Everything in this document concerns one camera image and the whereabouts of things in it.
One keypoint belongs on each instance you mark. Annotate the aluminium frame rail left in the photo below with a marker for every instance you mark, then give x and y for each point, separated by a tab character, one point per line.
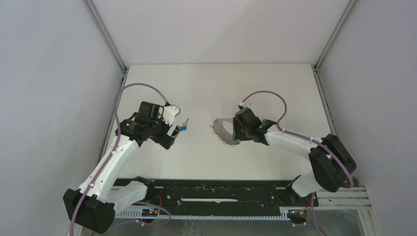
111	70

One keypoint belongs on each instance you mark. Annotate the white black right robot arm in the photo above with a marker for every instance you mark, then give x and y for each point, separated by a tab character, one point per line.
332	165

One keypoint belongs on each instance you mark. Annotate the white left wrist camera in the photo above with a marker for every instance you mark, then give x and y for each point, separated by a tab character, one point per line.
170	112

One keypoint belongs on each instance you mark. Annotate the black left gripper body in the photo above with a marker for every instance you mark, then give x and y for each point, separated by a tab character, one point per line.
159	132

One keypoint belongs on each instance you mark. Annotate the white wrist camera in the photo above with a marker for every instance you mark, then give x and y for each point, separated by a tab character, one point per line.
170	112
244	104

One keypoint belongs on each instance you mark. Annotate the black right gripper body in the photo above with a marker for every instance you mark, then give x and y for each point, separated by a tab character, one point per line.
240	132

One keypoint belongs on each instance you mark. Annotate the aluminium frame rail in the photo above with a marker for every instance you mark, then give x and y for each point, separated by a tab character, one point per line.
111	70
322	66

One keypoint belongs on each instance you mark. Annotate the aluminium frame rail right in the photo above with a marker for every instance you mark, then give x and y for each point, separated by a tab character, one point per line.
322	66

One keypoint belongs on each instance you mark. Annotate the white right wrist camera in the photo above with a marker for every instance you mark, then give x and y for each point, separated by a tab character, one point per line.
244	104

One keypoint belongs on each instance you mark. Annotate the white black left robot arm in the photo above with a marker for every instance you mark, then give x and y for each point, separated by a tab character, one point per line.
94	204

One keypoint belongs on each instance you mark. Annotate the silver key with blue head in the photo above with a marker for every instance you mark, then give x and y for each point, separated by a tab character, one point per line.
184	125

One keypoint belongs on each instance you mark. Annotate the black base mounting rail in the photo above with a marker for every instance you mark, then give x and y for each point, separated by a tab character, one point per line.
219	199

